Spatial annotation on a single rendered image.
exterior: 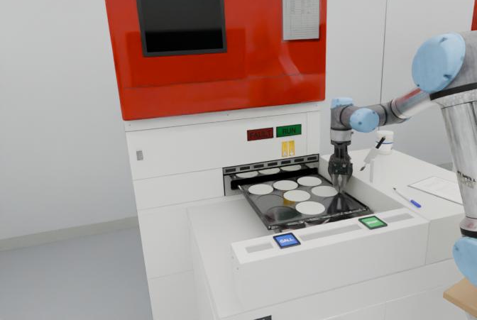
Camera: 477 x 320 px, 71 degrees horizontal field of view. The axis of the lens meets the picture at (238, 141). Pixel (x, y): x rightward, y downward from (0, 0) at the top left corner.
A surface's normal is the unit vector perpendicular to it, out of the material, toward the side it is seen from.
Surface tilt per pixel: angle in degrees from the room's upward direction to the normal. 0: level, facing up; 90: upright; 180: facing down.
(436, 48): 87
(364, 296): 90
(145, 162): 90
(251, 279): 90
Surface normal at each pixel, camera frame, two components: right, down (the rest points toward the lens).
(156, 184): 0.27, 0.25
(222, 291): -0.05, -0.96
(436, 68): -0.97, 0.04
